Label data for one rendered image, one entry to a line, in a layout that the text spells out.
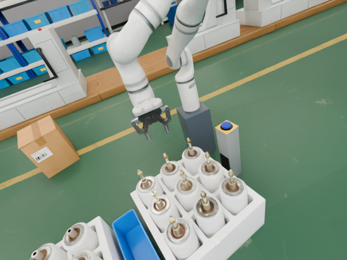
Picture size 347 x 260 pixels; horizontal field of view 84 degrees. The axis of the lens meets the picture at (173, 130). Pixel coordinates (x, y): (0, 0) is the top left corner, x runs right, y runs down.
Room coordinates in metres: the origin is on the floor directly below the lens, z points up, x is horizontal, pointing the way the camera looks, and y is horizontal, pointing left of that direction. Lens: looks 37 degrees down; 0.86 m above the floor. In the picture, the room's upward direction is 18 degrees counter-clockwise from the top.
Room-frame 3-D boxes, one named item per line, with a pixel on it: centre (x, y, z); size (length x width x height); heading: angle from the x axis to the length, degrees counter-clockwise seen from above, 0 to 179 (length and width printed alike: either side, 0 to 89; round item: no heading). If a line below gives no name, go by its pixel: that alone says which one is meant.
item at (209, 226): (0.35, -0.03, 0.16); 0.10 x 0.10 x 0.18
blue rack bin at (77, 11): (5.08, 1.02, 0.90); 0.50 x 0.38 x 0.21; 10
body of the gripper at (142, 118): (0.57, 0.06, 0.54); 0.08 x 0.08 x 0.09
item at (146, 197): (0.52, 0.17, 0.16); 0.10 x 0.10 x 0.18
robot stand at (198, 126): (0.89, -0.13, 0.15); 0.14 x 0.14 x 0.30; 10
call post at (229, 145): (0.64, -0.22, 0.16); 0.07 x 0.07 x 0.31; 22
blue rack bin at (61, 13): (5.03, 1.45, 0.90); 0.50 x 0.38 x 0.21; 8
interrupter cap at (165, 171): (0.57, 0.06, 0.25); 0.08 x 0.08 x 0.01
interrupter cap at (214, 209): (0.35, -0.03, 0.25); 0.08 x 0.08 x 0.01
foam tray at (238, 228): (0.46, 0.02, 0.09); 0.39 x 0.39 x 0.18; 22
